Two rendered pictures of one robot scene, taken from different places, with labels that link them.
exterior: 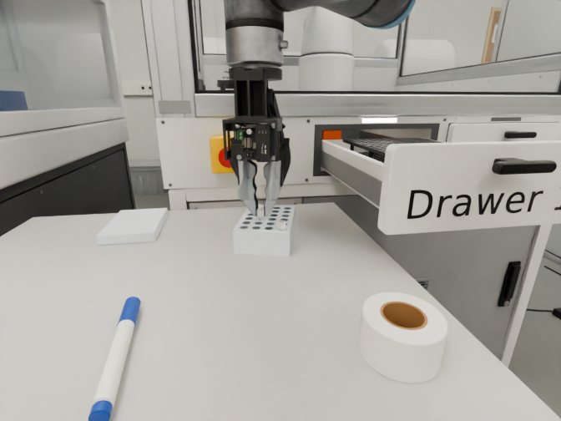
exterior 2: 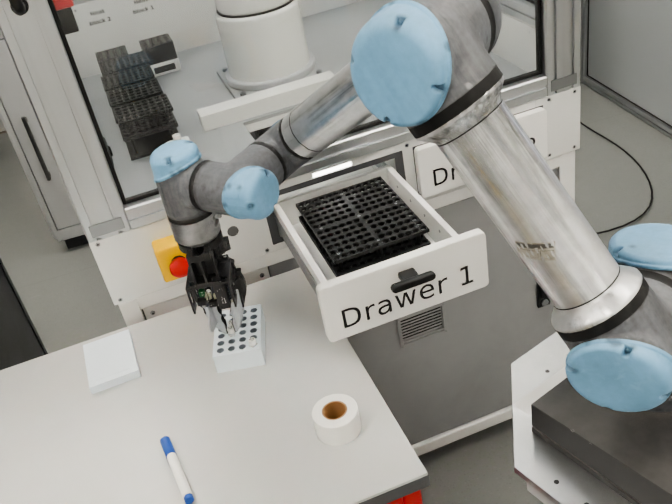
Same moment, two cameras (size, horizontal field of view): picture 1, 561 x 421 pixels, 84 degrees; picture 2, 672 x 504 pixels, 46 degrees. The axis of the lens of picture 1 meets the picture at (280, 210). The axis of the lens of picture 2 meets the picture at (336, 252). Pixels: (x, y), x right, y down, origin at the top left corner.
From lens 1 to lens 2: 92 cm
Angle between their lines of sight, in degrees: 15
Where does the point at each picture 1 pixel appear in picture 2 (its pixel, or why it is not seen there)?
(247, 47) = (192, 237)
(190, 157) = (135, 267)
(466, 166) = (377, 283)
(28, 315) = (98, 466)
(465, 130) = (431, 153)
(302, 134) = not seen: hidden behind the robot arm
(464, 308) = (496, 321)
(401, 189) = (334, 312)
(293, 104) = not seen: hidden behind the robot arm
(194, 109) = (127, 222)
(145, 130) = not seen: outside the picture
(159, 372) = (205, 475)
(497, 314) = (541, 315)
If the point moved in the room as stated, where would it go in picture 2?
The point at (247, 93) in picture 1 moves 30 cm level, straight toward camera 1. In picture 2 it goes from (201, 269) to (235, 397)
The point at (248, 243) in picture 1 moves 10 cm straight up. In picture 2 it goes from (228, 363) to (213, 318)
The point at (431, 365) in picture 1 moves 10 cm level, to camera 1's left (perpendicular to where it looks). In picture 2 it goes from (349, 434) to (283, 451)
